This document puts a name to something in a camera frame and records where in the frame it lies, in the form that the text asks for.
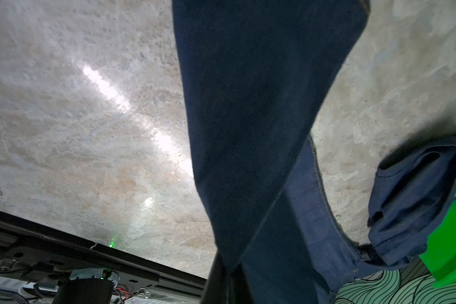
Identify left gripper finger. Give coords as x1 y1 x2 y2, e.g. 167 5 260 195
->
200 252 243 304

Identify dark blue denim trousers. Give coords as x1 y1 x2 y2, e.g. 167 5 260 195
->
172 1 456 303

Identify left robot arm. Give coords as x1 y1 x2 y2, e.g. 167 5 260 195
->
53 255 253 303

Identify green plastic basket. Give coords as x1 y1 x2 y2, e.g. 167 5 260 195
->
420 199 456 288

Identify black front mounting rail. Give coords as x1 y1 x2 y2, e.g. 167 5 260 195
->
0 212 205 303

